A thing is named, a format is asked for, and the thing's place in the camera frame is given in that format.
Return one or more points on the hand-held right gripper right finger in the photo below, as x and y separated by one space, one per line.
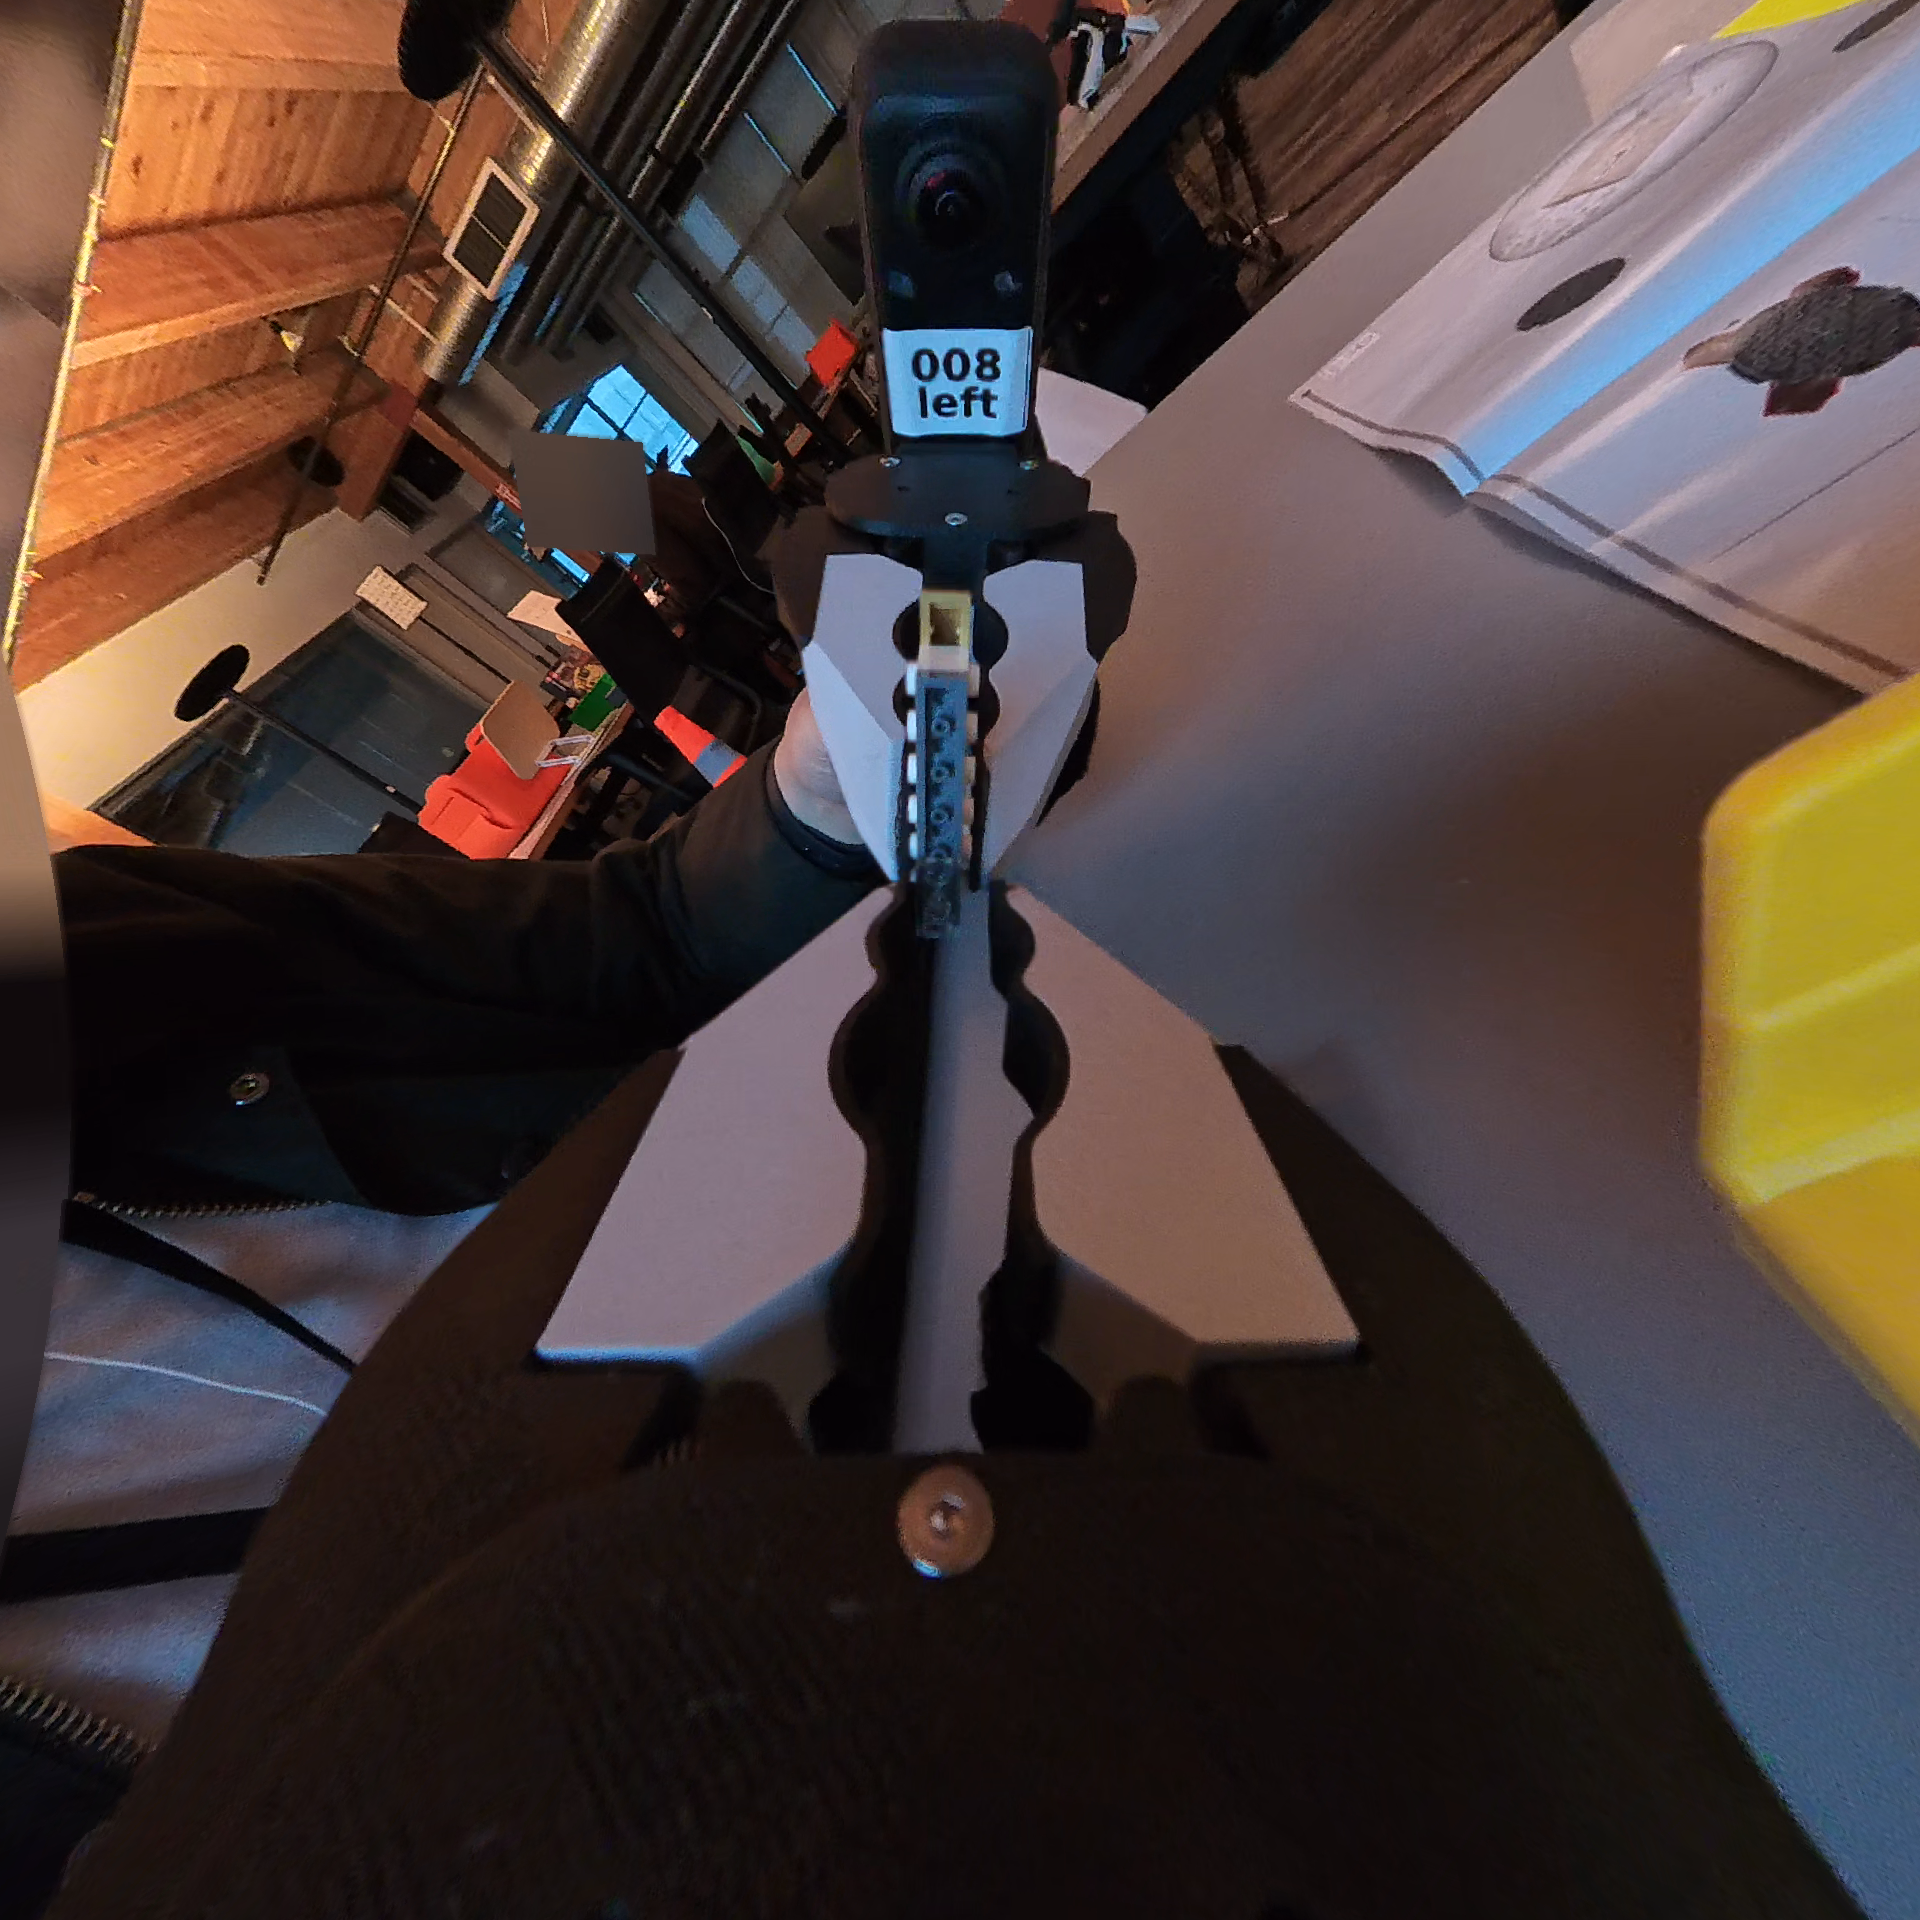
1170 1186

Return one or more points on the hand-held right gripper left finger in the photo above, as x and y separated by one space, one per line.
720 1186

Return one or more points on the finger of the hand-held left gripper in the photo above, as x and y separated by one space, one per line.
862 674
1043 659

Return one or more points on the white and tan brick strip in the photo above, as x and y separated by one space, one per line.
942 750

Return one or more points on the large yellow plastic bin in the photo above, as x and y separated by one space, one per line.
1800 973

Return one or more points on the person's left forearm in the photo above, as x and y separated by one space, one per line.
705 899

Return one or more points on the grey desk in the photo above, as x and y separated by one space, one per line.
1350 899

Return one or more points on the person's left hand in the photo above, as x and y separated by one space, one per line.
819 779

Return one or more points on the orange traffic cone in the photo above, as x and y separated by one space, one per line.
697 740

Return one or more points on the dark wrist band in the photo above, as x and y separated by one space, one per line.
819 851

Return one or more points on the background work table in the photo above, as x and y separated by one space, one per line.
1140 90

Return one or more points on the white upright sheet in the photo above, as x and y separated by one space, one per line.
1082 419

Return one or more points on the arched window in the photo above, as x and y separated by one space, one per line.
630 419

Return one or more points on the person's dark jacket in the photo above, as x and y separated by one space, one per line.
373 1020

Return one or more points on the orange red seat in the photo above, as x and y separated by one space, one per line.
480 802

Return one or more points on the white framed ceiling panel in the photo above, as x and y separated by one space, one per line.
488 226

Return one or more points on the large black disc lamp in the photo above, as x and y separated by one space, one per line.
451 44

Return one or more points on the person's grey shirt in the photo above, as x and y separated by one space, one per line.
196 1349

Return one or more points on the small black disc lamp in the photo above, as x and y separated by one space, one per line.
213 684

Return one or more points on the open instruction booklet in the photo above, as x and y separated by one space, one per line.
1649 374

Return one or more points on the yellow paper sheet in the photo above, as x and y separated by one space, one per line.
1800 15

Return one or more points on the silver ventilation duct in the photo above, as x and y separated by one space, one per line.
494 196

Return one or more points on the white wall chart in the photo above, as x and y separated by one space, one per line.
390 596

